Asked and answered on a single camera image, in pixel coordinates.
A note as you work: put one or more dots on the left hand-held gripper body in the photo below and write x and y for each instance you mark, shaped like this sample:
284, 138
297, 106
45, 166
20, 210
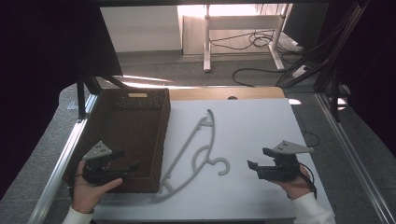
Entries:
97, 170

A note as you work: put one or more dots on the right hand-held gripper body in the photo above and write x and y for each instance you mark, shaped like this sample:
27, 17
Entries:
280, 169

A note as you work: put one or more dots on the person's right hand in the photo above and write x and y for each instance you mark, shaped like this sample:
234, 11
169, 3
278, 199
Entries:
295, 186

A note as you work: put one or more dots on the person's left hand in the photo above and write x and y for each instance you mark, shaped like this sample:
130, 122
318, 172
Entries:
85, 193

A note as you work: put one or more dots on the brown woven basket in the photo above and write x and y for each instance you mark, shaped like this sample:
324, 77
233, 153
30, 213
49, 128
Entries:
130, 140

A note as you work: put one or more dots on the white table mat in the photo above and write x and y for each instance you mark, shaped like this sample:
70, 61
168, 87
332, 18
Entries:
249, 130

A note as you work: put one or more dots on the person's right white sleeve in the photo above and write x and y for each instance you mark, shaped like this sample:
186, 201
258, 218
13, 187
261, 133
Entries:
311, 210

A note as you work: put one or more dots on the person's white sleeve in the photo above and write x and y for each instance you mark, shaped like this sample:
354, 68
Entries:
77, 217
311, 210

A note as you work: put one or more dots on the person's left white sleeve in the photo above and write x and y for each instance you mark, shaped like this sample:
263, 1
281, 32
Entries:
77, 217

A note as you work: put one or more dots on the grey plastic clothes hanger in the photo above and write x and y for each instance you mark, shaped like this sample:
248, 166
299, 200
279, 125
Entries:
202, 155

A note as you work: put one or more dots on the black metal stand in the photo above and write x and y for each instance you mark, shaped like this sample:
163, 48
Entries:
81, 93

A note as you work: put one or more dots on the white power strip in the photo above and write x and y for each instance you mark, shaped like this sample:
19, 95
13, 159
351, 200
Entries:
299, 71

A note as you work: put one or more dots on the black tripod stand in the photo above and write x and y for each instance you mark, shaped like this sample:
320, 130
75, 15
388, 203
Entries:
334, 43

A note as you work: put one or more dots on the white cabinet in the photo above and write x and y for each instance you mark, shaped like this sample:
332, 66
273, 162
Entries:
140, 28

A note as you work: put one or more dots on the aluminium rail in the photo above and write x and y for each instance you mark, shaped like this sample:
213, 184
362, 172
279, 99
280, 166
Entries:
351, 155
62, 161

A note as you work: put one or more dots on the white desk frame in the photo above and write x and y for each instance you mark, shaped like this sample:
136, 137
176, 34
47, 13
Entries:
207, 37

